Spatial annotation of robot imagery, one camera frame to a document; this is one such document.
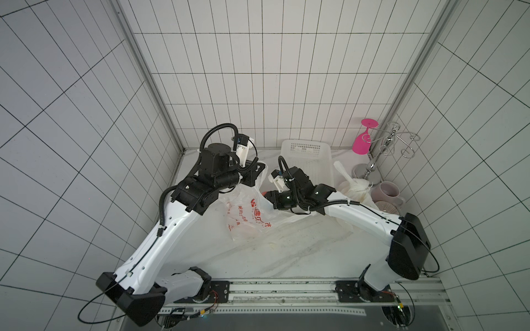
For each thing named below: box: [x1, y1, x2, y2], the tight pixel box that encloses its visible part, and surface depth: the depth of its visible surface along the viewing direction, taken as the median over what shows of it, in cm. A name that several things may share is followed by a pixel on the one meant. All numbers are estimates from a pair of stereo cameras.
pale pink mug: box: [370, 180, 406, 208], surface depth 95 cm
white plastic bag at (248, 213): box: [218, 162, 281, 242], surface depth 74 cm
